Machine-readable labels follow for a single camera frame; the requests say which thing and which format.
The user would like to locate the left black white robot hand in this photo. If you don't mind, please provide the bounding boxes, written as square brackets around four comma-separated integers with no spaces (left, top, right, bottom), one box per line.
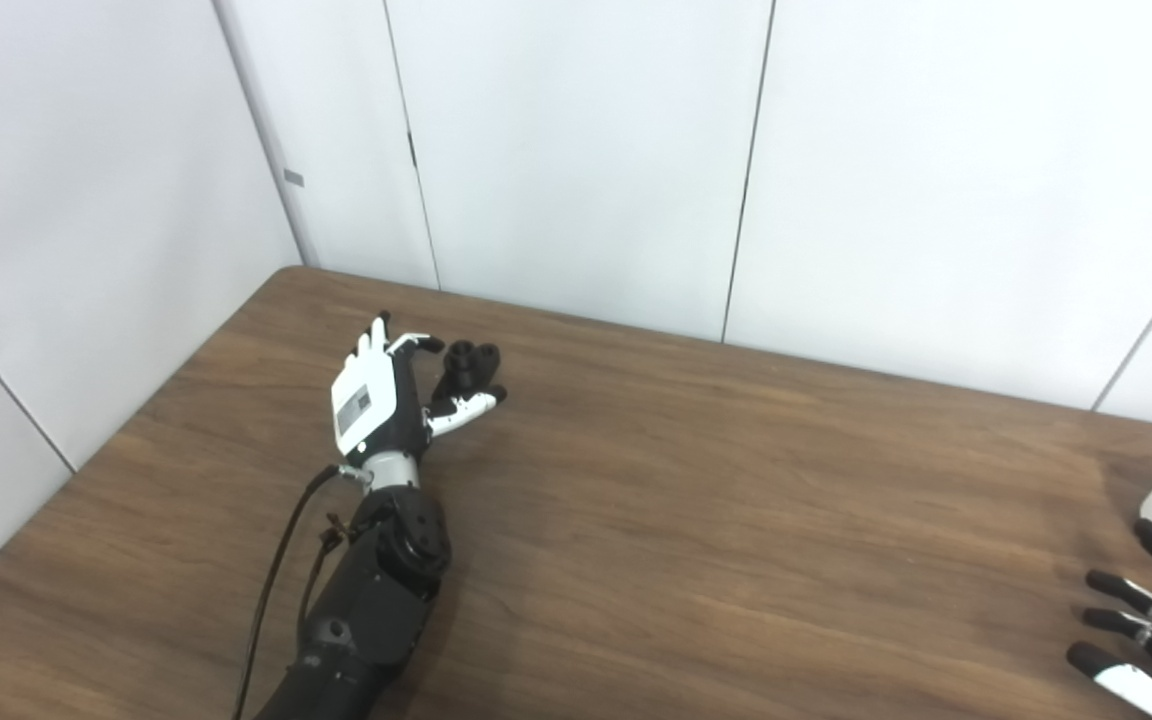
[330,311,508,469]

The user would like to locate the black plastic holder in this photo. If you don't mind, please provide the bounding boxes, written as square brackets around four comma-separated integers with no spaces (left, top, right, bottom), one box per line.
[433,340,502,403]

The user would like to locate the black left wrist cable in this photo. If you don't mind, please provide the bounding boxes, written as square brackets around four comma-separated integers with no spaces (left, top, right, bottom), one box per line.
[232,465,373,720]

